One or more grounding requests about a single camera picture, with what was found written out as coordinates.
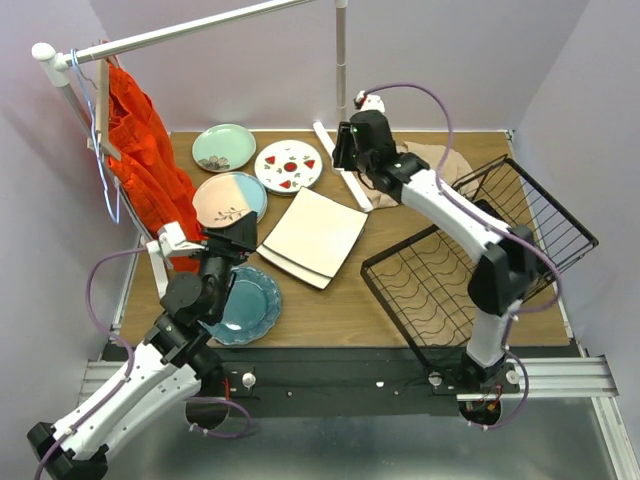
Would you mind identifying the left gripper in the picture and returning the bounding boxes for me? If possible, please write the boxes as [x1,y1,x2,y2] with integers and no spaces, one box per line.
[184,211,259,321]

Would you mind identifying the cream and teal plate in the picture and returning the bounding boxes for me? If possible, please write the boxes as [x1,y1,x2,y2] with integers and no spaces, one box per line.
[192,172,268,228]

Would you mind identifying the white blue rimmed plate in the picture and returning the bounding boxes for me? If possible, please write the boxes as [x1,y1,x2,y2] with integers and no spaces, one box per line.
[254,140,324,196]

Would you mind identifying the teal round plate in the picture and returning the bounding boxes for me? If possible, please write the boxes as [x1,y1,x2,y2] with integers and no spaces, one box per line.
[201,266,282,346]

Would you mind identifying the green round plate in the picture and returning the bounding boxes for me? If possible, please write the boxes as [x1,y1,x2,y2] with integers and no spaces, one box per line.
[191,124,256,173]

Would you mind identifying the large square green plate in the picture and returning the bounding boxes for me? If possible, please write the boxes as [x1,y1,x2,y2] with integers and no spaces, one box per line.
[256,245,331,290]

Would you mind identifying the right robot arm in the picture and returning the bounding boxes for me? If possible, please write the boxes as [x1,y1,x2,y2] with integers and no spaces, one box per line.
[332,110,557,392]

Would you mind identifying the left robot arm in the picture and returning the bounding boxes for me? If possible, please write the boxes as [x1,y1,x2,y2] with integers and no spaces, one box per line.
[27,211,257,479]

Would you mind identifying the white clothes rack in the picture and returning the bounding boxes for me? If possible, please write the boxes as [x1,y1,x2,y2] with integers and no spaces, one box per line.
[31,0,373,298]

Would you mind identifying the beige cloth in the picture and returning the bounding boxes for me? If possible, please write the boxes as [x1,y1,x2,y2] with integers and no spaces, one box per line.
[357,140,472,209]

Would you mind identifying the orange garment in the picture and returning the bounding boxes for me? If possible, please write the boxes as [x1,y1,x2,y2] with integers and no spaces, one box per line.
[104,67,206,246]

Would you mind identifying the wooden clip hanger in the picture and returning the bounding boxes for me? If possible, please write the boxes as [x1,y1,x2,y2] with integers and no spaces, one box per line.
[94,55,121,161]

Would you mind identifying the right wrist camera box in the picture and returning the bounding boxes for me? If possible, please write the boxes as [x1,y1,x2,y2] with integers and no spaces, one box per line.
[354,90,386,113]

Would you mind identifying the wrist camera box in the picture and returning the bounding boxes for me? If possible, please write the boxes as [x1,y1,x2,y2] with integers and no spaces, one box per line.
[354,90,386,113]
[145,222,205,260]

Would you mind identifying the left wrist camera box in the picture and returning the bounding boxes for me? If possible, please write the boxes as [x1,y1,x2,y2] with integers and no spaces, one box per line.
[145,222,205,260]

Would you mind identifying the blue wire hanger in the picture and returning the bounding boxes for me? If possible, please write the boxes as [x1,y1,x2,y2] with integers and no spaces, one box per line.
[70,49,121,224]

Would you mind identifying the black wire dish rack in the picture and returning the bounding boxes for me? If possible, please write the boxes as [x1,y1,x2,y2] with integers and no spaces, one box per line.
[361,155,599,376]

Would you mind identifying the black mounting rail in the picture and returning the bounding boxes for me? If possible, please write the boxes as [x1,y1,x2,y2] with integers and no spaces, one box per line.
[164,344,531,419]

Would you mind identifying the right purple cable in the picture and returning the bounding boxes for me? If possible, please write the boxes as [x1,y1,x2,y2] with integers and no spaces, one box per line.
[364,82,564,431]

